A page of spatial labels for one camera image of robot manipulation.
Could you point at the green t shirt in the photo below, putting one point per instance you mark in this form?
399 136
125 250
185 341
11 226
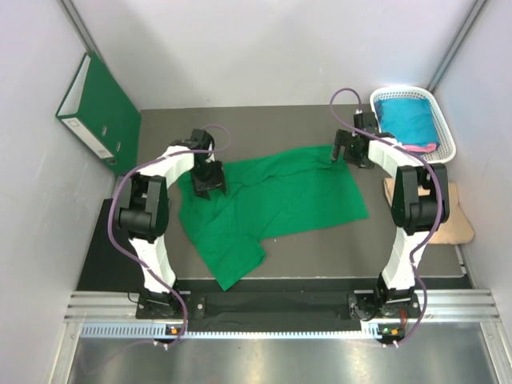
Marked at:
290 192

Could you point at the blue folded t shirt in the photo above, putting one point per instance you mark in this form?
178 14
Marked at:
409 120

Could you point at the beige folded t shirt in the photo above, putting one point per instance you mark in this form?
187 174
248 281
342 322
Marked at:
456 230

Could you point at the green ring binder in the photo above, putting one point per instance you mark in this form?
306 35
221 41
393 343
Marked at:
98 111

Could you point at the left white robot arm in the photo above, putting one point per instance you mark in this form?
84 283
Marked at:
140 213

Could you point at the aluminium frame rail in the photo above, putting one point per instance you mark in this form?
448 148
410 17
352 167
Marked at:
440 305

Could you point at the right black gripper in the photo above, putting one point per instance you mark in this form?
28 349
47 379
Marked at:
345 139

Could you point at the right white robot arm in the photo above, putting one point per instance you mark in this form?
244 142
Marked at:
419 205

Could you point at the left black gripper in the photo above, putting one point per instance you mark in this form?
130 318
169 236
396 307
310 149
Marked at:
217 181

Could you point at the pink folded t shirt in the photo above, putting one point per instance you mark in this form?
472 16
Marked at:
422 149

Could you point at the white plastic basket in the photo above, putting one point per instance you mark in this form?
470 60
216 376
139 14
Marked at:
446 148

